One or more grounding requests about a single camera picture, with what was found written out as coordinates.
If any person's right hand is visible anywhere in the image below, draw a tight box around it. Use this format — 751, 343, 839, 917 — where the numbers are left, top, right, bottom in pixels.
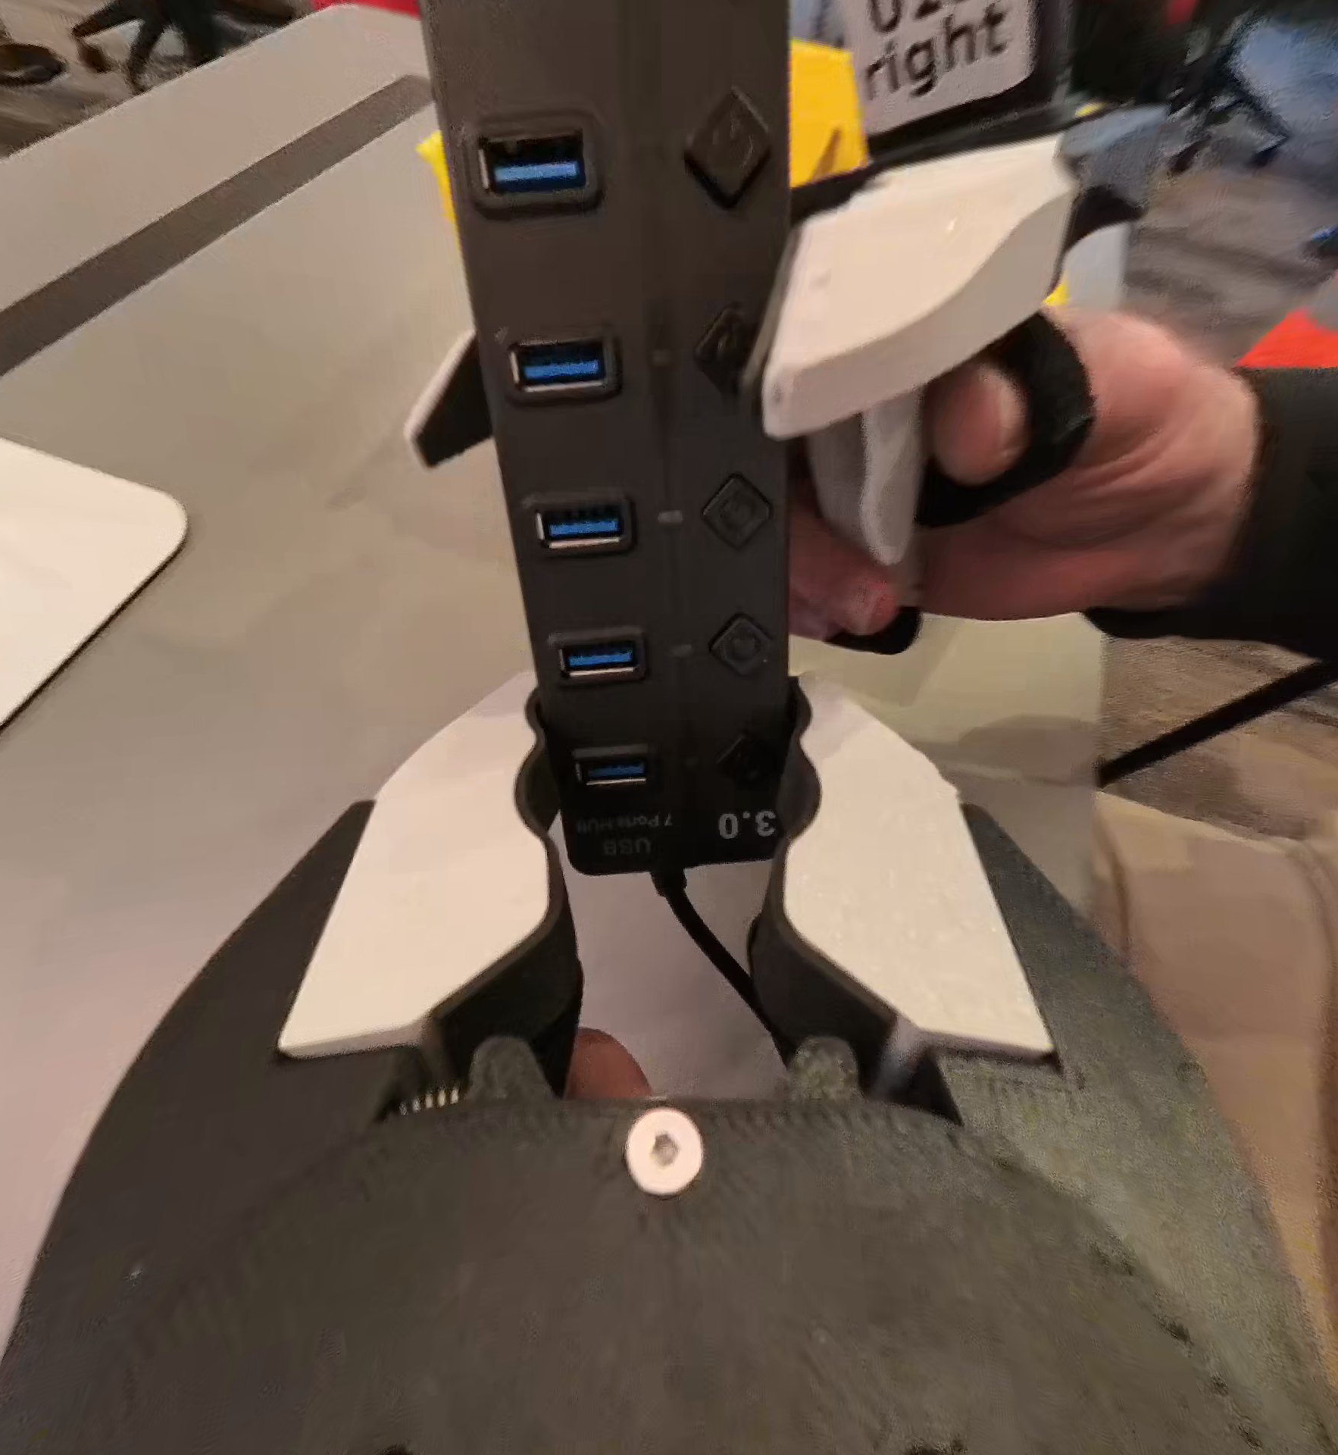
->
788, 307, 1267, 643

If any person's leg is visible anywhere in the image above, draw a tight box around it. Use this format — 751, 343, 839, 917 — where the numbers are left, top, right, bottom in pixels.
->
1090, 796, 1338, 1455

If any white rounded mat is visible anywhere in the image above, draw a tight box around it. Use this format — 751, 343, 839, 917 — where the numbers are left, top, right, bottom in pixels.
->
0, 423, 188, 786

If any person's right forearm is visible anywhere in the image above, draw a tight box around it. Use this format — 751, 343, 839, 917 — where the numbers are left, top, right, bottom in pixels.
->
1090, 364, 1338, 672

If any black usb hub cable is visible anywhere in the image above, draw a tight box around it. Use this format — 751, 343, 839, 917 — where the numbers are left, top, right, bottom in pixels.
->
652, 867, 796, 1070

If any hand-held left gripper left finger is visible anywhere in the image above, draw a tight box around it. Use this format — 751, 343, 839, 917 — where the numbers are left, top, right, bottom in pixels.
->
276, 674, 584, 1098

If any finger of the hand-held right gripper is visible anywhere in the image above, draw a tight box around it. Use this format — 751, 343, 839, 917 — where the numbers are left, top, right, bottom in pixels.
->
406, 335, 487, 467
760, 136, 1079, 440

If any black chair base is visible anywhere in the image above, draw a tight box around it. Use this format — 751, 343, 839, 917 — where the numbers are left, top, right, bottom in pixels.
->
0, 0, 318, 93

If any orange traffic cone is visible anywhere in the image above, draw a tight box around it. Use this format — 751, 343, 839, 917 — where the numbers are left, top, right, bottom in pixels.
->
1238, 244, 1338, 370

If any thin black cable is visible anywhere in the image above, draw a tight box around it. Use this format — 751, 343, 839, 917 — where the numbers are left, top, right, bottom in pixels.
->
1095, 660, 1338, 788

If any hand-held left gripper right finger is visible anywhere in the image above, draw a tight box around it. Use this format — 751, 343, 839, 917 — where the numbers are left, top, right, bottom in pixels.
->
746, 680, 1058, 1087

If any person's left hand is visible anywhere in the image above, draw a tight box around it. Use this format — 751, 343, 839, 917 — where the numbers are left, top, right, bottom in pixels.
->
568, 1027, 654, 1102

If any black usb hub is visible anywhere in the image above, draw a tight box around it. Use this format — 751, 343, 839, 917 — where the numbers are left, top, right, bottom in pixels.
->
416, 0, 799, 879

